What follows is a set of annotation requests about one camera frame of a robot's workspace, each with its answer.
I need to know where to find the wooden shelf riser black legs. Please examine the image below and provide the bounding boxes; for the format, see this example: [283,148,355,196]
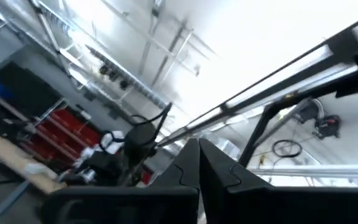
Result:
[0,119,68,194]

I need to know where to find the red bin shelving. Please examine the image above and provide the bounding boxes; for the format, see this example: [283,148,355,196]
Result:
[26,107,104,162]

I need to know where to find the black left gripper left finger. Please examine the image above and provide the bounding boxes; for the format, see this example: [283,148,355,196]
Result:
[147,138,201,189]

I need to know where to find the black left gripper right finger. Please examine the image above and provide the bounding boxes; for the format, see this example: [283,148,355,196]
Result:
[199,138,273,189]

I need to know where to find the black overhead camera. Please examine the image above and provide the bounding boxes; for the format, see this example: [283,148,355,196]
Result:
[312,113,342,140]

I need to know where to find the black coiled cable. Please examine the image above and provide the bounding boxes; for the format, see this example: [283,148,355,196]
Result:
[271,139,303,159]

